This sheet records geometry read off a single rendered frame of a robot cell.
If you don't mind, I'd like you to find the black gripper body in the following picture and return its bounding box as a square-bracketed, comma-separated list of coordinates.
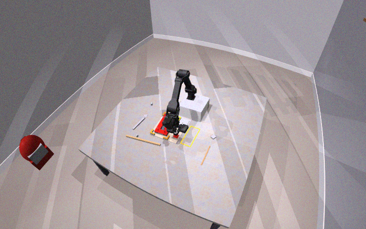
[162, 118, 189, 133]

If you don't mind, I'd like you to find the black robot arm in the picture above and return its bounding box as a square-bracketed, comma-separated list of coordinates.
[164, 69, 197, 134]

